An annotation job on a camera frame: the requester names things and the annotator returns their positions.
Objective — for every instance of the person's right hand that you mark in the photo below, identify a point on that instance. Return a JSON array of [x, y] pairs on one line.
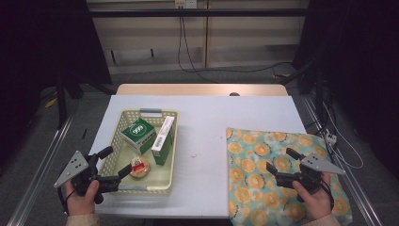
[[316, 202]]

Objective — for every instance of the person's left hand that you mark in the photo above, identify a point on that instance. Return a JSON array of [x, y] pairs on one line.
[[80, 204]]

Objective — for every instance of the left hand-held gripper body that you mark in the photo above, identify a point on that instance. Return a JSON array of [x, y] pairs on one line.
[[75, 166]]

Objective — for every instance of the white power strip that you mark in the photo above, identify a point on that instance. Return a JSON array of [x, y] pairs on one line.
[[331, 138]]

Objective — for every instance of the white wall socket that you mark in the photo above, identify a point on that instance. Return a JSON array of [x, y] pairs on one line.
[[185, 3]]

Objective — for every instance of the pale green perforated plastic basket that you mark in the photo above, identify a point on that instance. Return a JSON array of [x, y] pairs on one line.
[[160, 179]]

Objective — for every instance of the black metal stand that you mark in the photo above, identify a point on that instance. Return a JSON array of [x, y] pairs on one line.
[[61, 103], [319, 94]]

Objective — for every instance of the round yellow food cup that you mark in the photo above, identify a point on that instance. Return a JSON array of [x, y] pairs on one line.
[[140, 167]]

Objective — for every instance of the fruit print cloth bag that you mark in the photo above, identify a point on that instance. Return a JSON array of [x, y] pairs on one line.
[[251, 182]]

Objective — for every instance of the black horizontal bar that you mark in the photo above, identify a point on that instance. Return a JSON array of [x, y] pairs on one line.
[[235, 12]]

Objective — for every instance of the green square medicine box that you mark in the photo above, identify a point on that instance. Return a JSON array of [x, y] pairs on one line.
[[138, 132]]

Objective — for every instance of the tall white green medicine box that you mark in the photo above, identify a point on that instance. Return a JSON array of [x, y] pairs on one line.
[[163, 138]]

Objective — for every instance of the metal floor rail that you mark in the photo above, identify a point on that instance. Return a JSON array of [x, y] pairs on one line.
[[40, 166], [360, 194]]

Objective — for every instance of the dark curtain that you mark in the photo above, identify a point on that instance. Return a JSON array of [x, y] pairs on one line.
[[37, 47], [363, 62]]

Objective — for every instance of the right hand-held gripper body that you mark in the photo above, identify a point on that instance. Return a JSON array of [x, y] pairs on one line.
[[316, 164]]

